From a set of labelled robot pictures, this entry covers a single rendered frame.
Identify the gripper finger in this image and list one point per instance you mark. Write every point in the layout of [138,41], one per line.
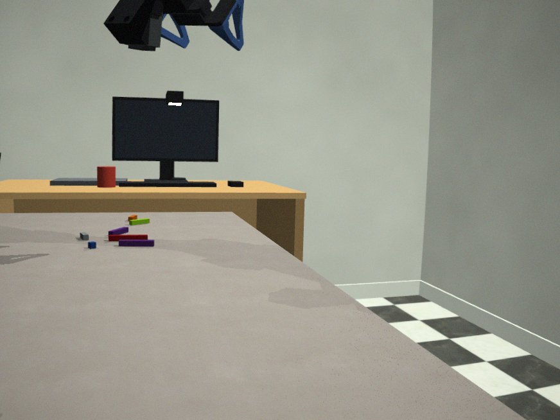
[183,41]
[224,32]

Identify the red rod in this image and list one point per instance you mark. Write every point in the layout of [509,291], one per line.
[128,237]

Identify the purple rod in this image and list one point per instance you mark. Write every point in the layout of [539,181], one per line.
[136,243]
[118,231]

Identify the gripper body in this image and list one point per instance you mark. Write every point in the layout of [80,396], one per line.
[200,14]

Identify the lime green rod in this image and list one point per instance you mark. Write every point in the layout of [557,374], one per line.
[139,221]

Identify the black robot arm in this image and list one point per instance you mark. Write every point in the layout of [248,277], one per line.
[138,23]

